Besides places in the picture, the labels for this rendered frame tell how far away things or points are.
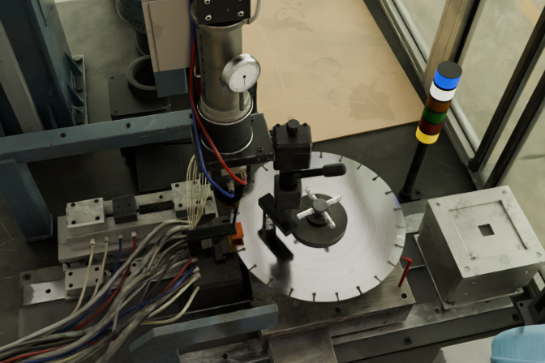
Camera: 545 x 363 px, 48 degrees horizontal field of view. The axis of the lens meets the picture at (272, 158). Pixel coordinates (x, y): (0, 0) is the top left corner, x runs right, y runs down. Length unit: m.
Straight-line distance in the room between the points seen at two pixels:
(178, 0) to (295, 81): 0.93
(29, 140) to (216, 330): 0.50
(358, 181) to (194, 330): 0.44
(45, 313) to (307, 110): 0.79
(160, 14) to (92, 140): 0.46
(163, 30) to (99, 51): 1.01
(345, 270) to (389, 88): 0.70
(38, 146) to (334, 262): 0.58
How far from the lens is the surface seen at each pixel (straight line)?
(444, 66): 1.18
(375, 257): 1.15
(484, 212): 1.32
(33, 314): 1.37
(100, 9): 1.95
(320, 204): 1.13
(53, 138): 1.22
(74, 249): 1.34
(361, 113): 1.62
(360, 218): 1.19
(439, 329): 1.33
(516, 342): 0.67
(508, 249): 1.29
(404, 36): 1.81
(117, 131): 1.20
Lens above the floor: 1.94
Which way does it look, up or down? 52 degrees down
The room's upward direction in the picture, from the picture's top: 3 degrees clockwise
